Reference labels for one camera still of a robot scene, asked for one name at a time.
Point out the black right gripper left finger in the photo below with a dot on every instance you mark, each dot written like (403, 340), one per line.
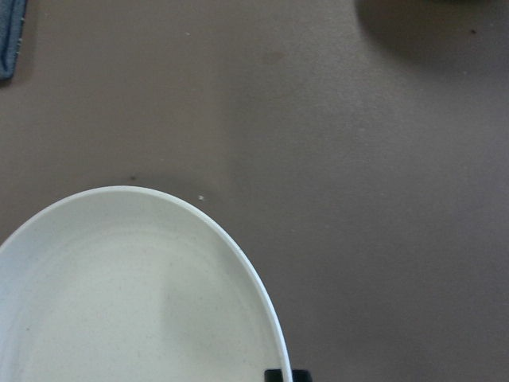
(273, 375)

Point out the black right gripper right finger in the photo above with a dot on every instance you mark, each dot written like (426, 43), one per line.
(301, 375)

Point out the round cream plate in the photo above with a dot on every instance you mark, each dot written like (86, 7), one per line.
(125, 283)

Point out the folded grey cloth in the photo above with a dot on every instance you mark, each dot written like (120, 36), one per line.
(12, 22)

